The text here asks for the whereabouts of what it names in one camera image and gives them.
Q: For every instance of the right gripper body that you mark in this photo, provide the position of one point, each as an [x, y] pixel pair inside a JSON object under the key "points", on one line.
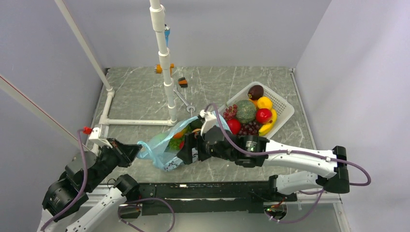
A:
{"points": [[205, 151]]}

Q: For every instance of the wrist white camera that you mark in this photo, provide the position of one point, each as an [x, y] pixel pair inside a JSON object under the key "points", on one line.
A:
{"points": [[98, 135], [210, 120]]}

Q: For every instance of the dark red fake grapes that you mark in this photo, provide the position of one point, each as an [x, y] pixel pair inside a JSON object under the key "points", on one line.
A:
{"points": [[250, 128]]}

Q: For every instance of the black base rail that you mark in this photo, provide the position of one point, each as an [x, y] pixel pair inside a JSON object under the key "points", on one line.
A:
{"points": [[207, 197]]}

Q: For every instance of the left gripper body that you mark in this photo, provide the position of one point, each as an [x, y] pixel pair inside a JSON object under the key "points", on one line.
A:
{"points": [[116, 153]]}

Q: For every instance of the red fake apple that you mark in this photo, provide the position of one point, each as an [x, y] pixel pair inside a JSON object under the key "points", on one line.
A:
{"points": [[234, 126]]}

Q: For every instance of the silver wrench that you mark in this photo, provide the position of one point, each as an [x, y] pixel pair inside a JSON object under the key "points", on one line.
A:
{"points": [[189, 107]]}

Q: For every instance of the light red fake grapes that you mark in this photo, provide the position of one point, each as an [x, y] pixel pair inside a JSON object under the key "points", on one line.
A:
{"points": [[230, 112]]}

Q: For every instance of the fake orange in basket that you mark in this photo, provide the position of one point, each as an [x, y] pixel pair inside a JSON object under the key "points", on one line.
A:
{"points": [[254, 103]]}

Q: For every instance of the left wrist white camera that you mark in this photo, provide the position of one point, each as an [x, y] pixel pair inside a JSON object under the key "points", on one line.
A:
{"points": [[98, 135]]}

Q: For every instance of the red fake pomegranate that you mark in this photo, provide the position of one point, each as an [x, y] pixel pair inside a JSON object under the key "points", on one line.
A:
{"points": [[263, 116]]}

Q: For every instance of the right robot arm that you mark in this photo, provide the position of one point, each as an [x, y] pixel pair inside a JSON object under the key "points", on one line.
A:
{"points": [[316, 168]]}

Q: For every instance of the green fake melon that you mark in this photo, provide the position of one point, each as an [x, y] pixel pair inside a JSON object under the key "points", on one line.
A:
{"points": [[246, 111]]}

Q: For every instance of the white pvc pipe frame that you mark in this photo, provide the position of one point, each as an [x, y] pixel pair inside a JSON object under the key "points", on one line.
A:
{"points": [[157, 13]]}

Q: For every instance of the yellow fake lemon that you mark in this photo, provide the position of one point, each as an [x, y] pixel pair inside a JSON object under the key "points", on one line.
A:
{"points": [[264, 103]]}

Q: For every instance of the orange black small brush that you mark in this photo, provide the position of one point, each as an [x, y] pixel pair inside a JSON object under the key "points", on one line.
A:
{"points": [[182, 82]]}

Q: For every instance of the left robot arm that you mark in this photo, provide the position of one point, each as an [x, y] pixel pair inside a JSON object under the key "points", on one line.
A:
{"points": [[80, 177]]}

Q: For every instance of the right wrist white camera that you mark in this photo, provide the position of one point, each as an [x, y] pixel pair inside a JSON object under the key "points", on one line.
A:
{"points": [[210, 120]]}

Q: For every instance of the white plastic basket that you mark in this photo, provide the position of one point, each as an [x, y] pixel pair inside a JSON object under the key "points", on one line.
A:
{"points": [[283, 109]]}

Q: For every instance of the dark brown fake fruit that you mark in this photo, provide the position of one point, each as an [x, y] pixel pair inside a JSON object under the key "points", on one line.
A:
{"points": [[255, 92]]}

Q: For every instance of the light blue plastic bag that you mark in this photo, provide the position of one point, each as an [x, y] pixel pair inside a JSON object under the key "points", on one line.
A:
{"points": [[157, 150]]}

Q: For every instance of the yellow fake banana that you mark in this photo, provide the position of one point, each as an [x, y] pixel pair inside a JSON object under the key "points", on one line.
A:
{"points": [[267, 127]]}

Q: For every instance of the blue handled tool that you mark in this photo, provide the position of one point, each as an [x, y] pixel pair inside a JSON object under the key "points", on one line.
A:
{"points": [[166, 33]]}

